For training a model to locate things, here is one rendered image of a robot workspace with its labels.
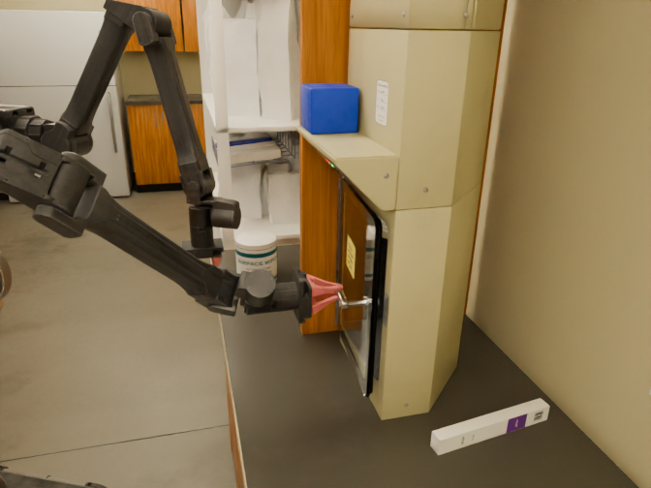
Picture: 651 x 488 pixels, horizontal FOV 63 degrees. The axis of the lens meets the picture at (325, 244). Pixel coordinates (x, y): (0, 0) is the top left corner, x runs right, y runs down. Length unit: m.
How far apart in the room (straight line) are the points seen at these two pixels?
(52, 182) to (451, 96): 0.64
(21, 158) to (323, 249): 0.76
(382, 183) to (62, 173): 0.50
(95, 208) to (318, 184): 0.60
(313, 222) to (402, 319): 0.39
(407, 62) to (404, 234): 0.30
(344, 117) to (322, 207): 0.29
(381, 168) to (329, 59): 0.40
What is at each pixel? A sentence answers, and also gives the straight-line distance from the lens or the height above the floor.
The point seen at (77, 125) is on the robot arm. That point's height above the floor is 1.48.
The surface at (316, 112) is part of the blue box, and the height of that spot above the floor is 1.55.
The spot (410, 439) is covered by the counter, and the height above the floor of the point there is 0.94.
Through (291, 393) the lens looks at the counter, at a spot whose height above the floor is 0.94.
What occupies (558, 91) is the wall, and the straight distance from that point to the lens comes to 1.29.
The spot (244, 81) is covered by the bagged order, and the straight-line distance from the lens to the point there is 2.26.
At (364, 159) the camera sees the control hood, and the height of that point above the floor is 1.51.
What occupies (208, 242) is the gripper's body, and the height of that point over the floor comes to 1.20.
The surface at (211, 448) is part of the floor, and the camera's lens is 2.53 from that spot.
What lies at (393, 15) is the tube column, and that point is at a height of 1.73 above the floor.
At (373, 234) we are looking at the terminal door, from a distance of 0.98.
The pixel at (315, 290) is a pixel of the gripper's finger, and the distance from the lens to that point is 1.07.
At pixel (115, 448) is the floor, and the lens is 2.64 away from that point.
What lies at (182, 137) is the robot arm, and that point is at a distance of 1.33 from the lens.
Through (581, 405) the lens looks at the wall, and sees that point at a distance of 1.33.
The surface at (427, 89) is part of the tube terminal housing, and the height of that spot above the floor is 1.62.
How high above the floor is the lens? 1.71
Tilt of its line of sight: 22 degrees down
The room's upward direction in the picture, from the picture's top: 1 degrees clockwise
